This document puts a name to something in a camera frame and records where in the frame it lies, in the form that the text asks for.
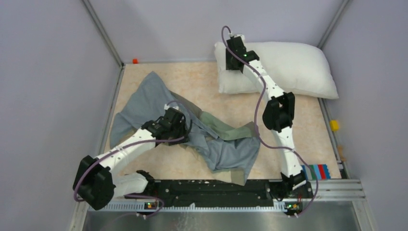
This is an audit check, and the grey-blue and beige pillowcase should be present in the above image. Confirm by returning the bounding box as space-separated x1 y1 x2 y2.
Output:
109 72 260 185

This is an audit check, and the white pillow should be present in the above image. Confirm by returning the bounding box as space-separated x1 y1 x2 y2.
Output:
214 42 339 99

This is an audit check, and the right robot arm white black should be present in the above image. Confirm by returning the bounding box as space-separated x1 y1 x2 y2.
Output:
223 35 306 198

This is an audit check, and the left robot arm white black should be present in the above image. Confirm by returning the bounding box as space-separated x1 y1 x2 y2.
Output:
73 107 193 210

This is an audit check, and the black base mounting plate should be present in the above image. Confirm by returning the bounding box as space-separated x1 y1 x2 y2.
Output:
124 178 314 208

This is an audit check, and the small yellow block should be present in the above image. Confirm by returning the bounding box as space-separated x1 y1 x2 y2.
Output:
329 120 340 132

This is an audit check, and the small wooden piece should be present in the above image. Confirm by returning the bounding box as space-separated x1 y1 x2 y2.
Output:
337 145 347 162

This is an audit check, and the multicolour toy brick stack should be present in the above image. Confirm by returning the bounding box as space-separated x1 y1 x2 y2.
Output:
302 164 331 180

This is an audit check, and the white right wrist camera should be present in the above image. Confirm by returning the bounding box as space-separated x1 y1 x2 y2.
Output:
229 33 245 41

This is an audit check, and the aluminium frame rail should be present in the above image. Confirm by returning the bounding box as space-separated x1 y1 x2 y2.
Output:
76 178 367 213

